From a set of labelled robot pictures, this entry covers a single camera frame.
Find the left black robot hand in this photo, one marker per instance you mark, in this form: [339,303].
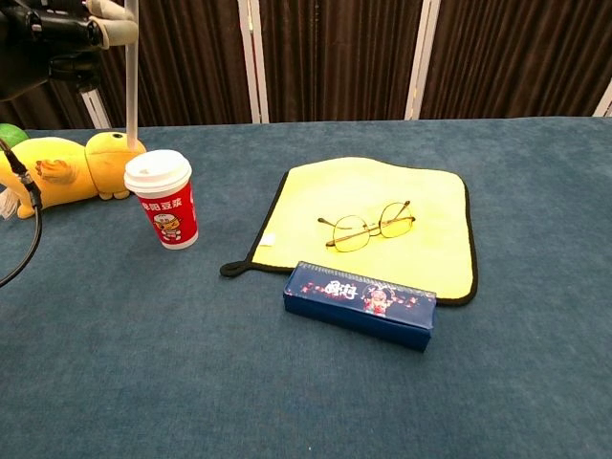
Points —
[43,33]

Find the transparent plastic straw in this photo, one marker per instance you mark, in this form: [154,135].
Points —
[131,95]

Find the white plastic cup lid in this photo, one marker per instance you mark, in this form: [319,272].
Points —
[158,169]

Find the red paper cup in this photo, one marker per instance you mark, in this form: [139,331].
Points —
[169,220]

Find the brown folding screen panel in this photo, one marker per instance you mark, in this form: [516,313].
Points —
[57,110]
[334,57]
[191,57]
[516,57]

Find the green round object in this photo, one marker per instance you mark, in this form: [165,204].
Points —
[10,133]

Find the yellow plush duck toy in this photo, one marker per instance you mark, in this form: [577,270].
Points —
[72,162]

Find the white toy tag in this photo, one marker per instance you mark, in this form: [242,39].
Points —
[6,203]

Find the yellow cloth with black trim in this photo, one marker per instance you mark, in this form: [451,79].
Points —
[363,186]

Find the gold-framed eyeglasses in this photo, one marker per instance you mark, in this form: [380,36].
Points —
[348,225]

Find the dark blue printed box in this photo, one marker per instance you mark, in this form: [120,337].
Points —
[358,308]

